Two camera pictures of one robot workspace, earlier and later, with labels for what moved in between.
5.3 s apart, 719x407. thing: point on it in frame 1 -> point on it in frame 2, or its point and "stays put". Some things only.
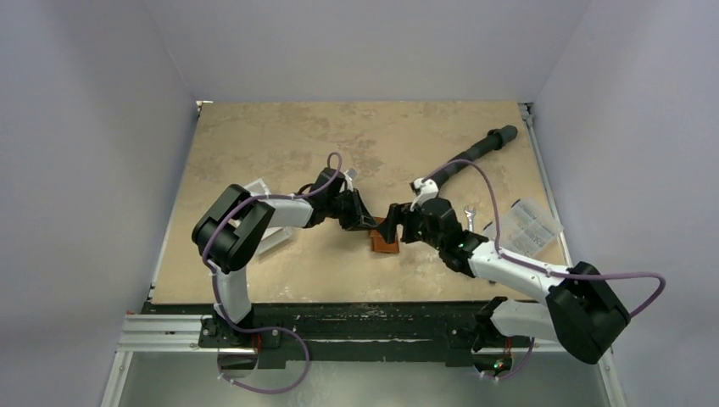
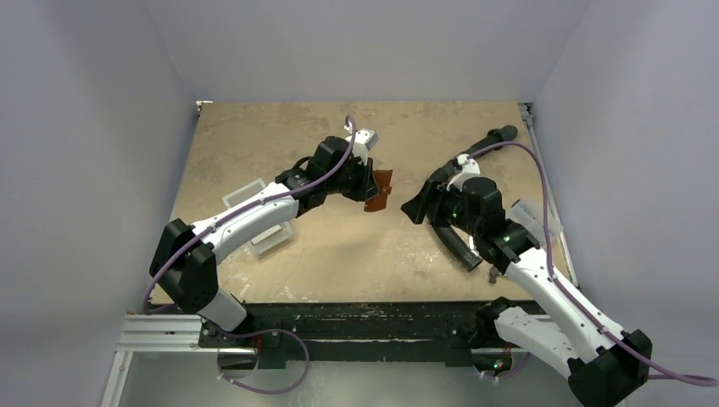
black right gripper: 409,224 -> 429,201
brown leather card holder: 378,242 -> 383,181
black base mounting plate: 339,334 stays put
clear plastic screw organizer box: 523,229 stays put
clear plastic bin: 275,235 stays put
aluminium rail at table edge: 527,109 stays put
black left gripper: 359,218 -> 366,187
